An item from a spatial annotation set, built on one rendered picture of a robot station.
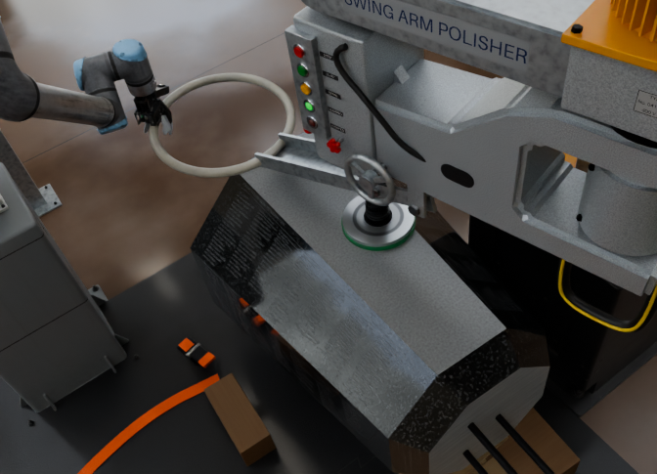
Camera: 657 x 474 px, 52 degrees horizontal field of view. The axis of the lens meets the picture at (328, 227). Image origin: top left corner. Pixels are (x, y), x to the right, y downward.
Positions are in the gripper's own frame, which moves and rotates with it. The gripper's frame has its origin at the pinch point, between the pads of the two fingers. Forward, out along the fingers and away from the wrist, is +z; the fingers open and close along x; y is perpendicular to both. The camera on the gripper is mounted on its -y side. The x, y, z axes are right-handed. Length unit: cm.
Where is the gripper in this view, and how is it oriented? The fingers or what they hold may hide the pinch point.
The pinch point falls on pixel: (161, 129)
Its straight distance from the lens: 240.5
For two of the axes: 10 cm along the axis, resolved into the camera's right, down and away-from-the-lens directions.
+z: 0.7, 6.1, 7.9
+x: 9.8, 0.9, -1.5
